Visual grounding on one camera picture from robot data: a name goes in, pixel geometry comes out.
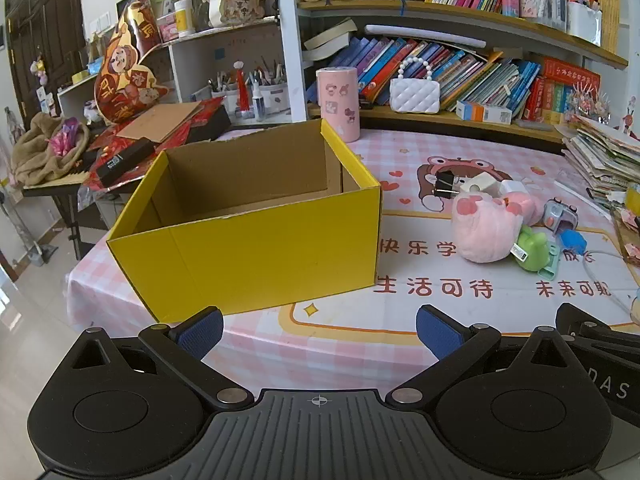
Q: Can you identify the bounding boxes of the red thick books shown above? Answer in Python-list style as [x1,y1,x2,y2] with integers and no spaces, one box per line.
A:
[530,56,601,123]

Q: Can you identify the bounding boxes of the white pen holder with pens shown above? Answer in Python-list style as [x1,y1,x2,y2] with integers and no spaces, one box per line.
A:
[207,57,291,122]

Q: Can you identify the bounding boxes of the white and orange box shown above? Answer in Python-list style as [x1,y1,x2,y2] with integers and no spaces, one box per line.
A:
[456,100,513,125]

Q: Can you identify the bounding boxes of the stack of papers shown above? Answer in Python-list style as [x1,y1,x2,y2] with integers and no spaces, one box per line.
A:
[562,114,640,211]

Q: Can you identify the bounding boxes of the black binder clip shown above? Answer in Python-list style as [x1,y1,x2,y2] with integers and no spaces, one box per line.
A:
[434,171,463,202]

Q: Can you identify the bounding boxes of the white quilted handbag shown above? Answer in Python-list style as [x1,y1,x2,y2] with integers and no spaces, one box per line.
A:
[389,56,442,114]

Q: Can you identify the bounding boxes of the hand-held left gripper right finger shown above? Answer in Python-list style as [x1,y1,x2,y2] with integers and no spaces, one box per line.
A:
[385,304,576,411]

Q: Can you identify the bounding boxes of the stacked lying books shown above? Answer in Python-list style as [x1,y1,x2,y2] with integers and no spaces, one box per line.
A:
[302,17,358,62]

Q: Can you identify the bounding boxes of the pink checked table mat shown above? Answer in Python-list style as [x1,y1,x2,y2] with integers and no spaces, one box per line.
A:
[65,127,640,396]

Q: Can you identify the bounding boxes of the red cartoon cutout decoration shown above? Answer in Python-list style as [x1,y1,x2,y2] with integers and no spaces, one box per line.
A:
[94,0,176,126]

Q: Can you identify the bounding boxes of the long black box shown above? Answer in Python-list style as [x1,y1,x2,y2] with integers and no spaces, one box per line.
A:
[95,137,156,188]

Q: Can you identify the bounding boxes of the wooden bookshelf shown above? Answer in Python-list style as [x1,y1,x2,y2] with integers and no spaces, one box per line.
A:
[272,0,631,153]

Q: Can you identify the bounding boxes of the black flat box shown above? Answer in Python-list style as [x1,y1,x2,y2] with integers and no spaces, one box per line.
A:
[187,107,233,144]

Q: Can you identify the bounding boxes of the green frog toy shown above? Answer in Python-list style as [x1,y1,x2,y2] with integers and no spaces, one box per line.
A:
[511,225,560,281]

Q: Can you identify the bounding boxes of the white cubby shelf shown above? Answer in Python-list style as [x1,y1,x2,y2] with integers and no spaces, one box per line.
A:
[57,20,288,122]

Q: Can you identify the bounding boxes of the yellow cardboard box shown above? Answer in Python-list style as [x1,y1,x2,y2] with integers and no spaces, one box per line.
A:
[106,119,385,323]

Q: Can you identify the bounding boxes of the red foil paper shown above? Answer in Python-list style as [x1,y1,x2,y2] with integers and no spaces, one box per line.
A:
[80,99,226,197]

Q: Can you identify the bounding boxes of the dark wooden door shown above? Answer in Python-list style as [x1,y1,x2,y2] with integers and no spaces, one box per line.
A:
[5,0,86,121]

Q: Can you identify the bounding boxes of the white charger block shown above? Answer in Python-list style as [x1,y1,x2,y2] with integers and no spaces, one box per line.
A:
[459,172,502,196]

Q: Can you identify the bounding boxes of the brown cardboard sheet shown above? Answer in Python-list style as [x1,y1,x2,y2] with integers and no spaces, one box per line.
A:
[116,101,203,145]

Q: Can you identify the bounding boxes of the pink cartoon print canister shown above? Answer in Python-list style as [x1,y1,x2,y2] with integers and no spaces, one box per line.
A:
[316,66,361,143]

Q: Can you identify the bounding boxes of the pink small box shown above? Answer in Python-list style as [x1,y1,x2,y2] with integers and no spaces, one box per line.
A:
[156,12,180,43]

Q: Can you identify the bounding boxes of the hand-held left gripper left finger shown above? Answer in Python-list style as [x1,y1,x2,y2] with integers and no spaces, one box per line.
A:
[65,305,256,410]

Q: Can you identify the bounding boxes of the white cable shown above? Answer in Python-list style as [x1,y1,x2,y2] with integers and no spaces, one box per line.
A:
[582,250,637,317]

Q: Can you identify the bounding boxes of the yellow books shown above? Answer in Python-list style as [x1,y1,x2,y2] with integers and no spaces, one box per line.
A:
[590,0,622,55]

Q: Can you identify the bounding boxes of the blue plug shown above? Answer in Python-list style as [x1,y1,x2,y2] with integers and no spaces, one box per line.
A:
[557,229,587,256]

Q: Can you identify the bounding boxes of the brown plush blanket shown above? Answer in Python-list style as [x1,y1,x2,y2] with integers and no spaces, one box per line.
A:
[11,112,91,190]

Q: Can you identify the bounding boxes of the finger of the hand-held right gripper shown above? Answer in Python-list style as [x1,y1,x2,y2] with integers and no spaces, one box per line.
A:
[555,302,640,343]

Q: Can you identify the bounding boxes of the row of blue books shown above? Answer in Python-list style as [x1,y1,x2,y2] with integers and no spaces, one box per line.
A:
[345,35,543,112]

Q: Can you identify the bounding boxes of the white stationery holder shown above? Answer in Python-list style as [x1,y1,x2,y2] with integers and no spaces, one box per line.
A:
[565,0,603,47]

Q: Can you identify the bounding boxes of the white jar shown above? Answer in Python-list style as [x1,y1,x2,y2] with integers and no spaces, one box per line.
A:
[173,0,195,37]

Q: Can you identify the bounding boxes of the pink plush toy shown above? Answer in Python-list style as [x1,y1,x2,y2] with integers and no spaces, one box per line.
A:
[451,194,543,264]

